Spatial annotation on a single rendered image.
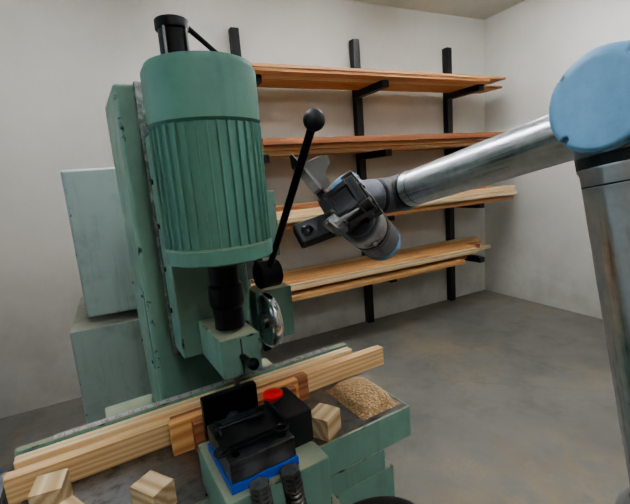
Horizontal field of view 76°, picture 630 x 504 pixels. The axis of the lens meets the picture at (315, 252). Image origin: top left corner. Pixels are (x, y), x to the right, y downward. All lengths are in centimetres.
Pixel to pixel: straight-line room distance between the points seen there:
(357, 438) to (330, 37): 322
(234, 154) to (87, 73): 249
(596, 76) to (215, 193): 49
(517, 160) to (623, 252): 29
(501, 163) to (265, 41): 273
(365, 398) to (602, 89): 57
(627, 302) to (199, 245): 55
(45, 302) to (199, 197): 252
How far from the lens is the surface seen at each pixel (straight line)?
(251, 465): 55
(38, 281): 306
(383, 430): 78
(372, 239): 82
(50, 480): 73
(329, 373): 86
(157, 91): 65
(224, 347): 69
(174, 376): 94
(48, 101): 305
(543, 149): 77
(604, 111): 55
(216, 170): 61
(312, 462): 58
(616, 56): 56
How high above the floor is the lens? 132
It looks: 10 degrees down
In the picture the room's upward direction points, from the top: 5 degrees counter-clockwise
